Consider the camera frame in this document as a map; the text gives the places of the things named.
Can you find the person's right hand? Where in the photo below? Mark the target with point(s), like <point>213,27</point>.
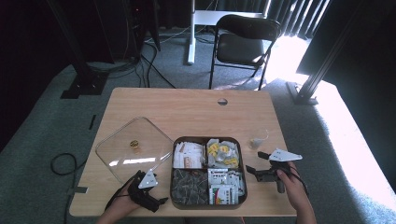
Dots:
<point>294,189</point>

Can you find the grey metal stand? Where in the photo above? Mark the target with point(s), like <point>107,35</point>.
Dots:
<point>311,84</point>

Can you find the pile of printed white packets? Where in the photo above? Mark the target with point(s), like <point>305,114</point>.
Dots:
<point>224,185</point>

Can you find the dark four-compartment tray box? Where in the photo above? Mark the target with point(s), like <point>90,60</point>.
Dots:
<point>174,189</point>

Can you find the grey tape strip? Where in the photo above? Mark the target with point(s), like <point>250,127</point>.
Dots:
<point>78,189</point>

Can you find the pile of yellow-label tea bags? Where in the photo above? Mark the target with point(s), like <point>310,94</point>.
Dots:
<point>222,152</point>

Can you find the black metal stand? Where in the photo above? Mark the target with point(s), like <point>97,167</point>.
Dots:
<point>84,74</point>

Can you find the white desk frame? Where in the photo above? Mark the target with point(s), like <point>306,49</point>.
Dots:
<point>191,37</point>

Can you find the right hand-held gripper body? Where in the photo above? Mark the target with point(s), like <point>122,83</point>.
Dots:
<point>278,163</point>

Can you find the pile of white sachets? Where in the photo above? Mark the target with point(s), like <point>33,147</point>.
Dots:
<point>188,155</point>

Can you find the clear lid with gold knob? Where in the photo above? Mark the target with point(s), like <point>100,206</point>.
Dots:
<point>134,149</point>

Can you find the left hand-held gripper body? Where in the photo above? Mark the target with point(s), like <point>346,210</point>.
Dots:
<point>144,190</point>

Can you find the black folding chair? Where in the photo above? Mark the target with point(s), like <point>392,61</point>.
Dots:
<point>241,46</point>

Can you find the person's left hand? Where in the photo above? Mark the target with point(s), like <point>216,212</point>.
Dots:
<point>122,202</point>

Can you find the pile of dark tea bags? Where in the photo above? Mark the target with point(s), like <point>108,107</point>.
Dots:
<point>189,186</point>

